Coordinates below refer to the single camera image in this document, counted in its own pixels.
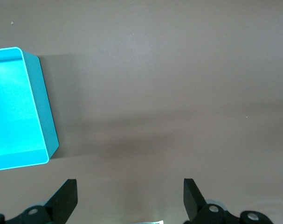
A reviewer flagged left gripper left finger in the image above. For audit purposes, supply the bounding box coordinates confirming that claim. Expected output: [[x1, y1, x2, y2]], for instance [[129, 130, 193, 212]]
[[0, 179, 78, 224]]

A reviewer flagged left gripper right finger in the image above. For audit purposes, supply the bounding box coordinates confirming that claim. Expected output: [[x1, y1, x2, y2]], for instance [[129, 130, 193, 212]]
[[183, 178, 272, 224]]

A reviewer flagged teal plastic storage bin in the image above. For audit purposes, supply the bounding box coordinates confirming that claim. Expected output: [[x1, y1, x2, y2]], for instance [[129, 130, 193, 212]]
[[0, 46, 60, 172]]

